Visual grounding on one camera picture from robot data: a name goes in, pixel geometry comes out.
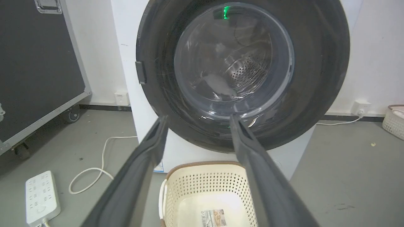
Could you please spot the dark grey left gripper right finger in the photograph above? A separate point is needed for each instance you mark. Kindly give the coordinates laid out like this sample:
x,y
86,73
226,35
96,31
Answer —
x,y
268,189

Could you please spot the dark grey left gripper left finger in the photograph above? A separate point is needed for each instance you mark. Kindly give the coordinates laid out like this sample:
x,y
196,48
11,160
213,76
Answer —
x,y
132,186

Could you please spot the white washing machine body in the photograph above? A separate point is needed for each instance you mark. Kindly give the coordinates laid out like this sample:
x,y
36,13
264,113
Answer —
x,y
186,151

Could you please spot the dark round washing machine door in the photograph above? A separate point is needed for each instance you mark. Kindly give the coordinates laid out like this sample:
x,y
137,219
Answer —
x,y
315,78

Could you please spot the cream perforated laundry basket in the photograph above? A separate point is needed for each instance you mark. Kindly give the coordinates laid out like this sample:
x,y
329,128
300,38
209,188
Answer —
x,y
205,195

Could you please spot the white power strip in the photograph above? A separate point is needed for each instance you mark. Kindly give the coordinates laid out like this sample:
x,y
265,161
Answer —
x,y
41,198

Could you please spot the white woven basket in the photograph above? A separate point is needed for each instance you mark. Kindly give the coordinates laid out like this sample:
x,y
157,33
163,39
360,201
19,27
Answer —
x,y
394,122

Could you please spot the black flight case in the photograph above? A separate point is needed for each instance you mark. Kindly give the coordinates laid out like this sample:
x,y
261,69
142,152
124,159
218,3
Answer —
x,y
34,69

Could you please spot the white wall socket with plug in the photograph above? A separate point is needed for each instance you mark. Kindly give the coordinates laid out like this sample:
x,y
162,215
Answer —
x,y
361,107

